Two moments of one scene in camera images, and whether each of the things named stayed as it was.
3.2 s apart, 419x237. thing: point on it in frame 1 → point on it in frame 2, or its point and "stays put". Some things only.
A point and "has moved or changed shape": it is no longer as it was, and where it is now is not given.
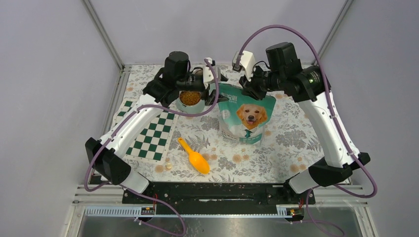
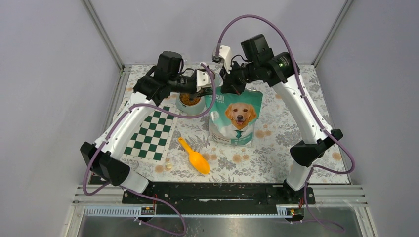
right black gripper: [249, 88] → [230, 85]
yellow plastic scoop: [197, 160] stays put
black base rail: [218, 198] stays put
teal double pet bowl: [190, 101] stays put
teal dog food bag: [242, 118] has moved or changed shape
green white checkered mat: [152, 143] stays put
